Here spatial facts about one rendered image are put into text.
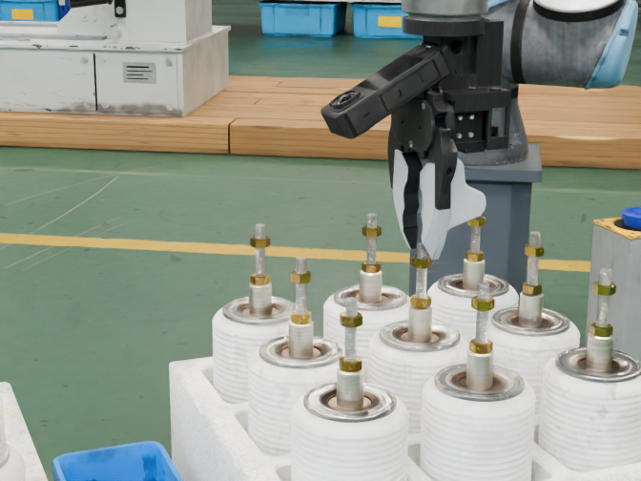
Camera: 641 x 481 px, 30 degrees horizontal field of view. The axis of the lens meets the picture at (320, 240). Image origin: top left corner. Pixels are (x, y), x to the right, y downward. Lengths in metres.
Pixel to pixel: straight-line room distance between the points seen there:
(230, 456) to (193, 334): 0.80
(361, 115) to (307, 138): 2.07
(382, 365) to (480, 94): 0.26
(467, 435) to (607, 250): 0.37
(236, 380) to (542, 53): 0.66
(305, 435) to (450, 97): 0.31
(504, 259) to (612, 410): 0.63
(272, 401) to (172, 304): 0.94
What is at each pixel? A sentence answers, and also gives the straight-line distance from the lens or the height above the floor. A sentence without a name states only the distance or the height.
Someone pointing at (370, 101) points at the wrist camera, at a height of 0.48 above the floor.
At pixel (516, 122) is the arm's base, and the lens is 1.66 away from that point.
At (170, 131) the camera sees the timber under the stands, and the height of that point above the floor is 0.06.
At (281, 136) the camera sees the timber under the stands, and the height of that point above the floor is 0.05.
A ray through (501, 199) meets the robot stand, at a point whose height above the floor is 0.26.
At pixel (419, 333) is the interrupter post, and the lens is 1.11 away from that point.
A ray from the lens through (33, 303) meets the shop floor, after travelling 2.03.
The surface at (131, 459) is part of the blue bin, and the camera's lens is 1.23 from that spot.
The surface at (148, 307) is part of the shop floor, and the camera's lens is 1.98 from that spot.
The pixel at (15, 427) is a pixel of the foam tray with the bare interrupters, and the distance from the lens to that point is 1.14.
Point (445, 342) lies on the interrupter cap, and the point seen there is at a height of 0.25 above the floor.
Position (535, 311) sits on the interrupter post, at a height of 0.27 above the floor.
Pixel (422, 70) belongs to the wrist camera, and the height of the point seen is 0.50.
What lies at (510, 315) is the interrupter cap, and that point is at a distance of 1.19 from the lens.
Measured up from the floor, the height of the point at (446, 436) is 0.22.
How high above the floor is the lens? 0.65
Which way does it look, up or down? 16 degrees down
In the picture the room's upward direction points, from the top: straight up
